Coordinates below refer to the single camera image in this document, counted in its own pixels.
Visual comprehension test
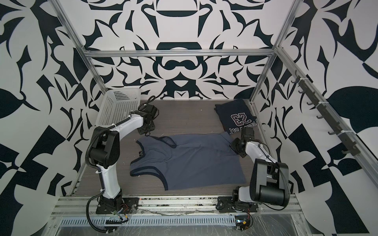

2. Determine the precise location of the white plastic laundry basket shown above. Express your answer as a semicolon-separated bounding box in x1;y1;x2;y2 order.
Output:
95;87;141;127

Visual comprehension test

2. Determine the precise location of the aluminium frame enclosure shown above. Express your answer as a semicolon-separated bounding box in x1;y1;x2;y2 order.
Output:
48;0;378;195

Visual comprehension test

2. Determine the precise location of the small green circuit board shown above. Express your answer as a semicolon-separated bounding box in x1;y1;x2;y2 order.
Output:
236;218;253;231

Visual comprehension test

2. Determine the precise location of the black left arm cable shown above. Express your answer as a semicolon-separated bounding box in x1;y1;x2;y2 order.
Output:
85;191;125;234

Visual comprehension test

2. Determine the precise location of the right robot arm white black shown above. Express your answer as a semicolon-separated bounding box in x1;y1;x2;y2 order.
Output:
230;127;290;210

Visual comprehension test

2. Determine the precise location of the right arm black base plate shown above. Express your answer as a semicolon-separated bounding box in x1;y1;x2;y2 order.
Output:
216;197;258;213

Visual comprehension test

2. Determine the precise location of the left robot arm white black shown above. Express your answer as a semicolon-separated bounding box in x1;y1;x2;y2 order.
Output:
85;103;159;211

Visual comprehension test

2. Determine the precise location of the navy tank top red trim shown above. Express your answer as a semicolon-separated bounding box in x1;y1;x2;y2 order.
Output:
214;99;258;135

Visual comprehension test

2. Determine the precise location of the white slotted cable duct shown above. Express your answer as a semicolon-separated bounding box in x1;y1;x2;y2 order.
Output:
60;216;237;227

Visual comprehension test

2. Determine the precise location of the grey blue printed tank top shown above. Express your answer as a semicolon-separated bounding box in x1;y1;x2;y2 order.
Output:
130;132;246;191

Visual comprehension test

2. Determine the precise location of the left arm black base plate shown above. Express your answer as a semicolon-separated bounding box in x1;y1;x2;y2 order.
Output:
95;197;140;214

